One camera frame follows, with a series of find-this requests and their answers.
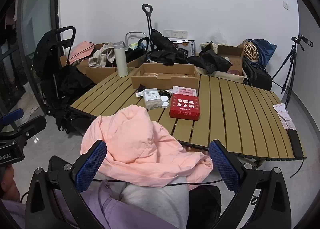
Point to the cardboard tray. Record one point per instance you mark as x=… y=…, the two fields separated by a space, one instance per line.
x=162 y=81

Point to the person's purple jacket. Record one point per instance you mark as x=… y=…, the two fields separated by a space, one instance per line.
x=100 y=209

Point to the beige canvas cloth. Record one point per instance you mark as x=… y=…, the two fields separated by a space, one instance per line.
x=232 y=78

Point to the white tube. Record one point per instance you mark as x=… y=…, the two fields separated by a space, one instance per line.
x=139 y=94

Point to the open cardboard box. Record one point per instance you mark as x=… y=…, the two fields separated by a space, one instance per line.
x=100 y=72

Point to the red printed box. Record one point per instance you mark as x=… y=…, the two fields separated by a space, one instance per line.
x=184 y=109

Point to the beige crumpled cloth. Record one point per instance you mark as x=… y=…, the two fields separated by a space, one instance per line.
x=101 y=55

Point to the brown cardboard box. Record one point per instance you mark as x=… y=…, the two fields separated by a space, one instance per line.
x=230 y=51

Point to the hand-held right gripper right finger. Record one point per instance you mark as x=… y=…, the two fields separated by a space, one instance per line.
x=225 y=166

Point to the blue bag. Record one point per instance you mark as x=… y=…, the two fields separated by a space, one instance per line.
x=266 y=50

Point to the glass sliding door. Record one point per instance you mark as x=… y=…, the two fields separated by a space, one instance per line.
x=37 y=31

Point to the white light switch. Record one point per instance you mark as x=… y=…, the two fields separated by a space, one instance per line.
x=286 y=5

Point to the person's grey trouser leg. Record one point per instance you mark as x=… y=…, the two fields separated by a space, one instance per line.
x=157 y=201

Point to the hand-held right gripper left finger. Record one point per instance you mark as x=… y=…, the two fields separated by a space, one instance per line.
x=91 y=166

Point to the white metal rack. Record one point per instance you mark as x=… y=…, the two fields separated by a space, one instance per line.
x=135 y=35

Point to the white printed pack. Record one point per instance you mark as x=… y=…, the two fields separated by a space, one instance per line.
x=151 y=97

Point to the printed product box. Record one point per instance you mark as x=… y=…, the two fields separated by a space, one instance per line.
x=186 y=48

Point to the black backpack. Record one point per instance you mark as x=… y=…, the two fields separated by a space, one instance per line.
x=258 y=76

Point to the white wall outlet strip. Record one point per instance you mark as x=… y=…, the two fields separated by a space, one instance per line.
x=175 y=34

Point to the printed paper sheets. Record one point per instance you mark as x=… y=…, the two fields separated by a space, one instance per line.
x=283 y=115

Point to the wicker ball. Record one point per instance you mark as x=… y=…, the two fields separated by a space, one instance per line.
x=251 y=50

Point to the black tripod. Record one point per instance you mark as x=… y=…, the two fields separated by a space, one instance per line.
x=291 y=59

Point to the white round lid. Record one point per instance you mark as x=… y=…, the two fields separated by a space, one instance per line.
x=165 y=105
x=164 y=98

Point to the black clothing pile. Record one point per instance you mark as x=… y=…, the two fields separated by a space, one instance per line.
x=162 y=44

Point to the black crumpled cloth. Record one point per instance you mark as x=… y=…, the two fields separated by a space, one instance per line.
x=212 y=62

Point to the pink jacket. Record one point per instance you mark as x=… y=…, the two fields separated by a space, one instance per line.
x=130 y=139

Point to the pink bag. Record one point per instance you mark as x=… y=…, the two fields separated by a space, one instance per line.
x=81 y=48

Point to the small black pouch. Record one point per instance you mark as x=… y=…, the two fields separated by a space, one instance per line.
x=142 y=87

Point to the beige tote bag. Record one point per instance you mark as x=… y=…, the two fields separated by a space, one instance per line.
x=208 y=46

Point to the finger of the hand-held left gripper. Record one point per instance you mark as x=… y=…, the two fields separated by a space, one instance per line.
x=32 y=126
x=11 y=116

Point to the black stroller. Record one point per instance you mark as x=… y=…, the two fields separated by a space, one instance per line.
x=62 y=79

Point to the pink and white box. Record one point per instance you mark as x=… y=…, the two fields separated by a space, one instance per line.
x=185 y=91

